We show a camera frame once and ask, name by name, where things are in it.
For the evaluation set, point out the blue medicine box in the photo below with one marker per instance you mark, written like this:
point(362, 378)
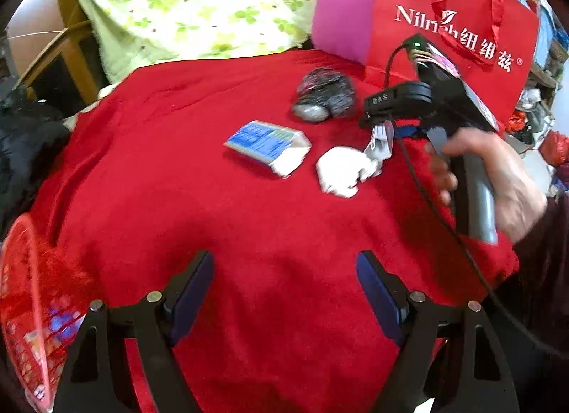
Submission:
point(282, 149)

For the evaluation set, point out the black puffer jacket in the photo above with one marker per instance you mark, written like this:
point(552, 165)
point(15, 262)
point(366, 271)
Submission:
point(32, 136)

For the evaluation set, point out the green clover pattern quilt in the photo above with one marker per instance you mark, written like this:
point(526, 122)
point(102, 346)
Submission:
point(136, 33)

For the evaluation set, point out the long white medicine box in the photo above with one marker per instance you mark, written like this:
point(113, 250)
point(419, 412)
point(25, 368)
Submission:
point(380, 147)

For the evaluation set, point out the white tissue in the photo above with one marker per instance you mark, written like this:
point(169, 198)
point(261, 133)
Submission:
point(342, 168)

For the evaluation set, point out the black plastic bag trash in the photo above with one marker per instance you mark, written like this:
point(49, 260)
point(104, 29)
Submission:
point(324, 93)

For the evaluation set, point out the magenta pillow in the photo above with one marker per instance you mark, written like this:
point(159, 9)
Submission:
point(343, 28)

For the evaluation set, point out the red Nilrich shopping bag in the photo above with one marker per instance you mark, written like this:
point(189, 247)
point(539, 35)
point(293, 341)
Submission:
point(491, 42)

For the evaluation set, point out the wooden headboard cabinet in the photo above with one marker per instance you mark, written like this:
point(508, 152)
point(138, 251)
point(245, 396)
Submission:
point(52, 45)

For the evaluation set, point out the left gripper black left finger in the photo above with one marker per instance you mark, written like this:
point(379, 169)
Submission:
point(96, 377)

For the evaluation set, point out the red fleece blanket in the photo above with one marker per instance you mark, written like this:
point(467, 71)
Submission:
point(146, 181)

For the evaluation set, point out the person's right hand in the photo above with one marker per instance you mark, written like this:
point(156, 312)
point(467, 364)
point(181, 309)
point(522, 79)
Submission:
point(519, 202)

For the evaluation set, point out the dark sleeve forearm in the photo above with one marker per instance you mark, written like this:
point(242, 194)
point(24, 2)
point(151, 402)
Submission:
point(537, 295)

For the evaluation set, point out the red plastic mesh basket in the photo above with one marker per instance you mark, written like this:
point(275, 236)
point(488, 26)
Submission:
point(43, 303)

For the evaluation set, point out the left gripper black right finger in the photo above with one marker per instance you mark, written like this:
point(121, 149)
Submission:
point(450, 358)

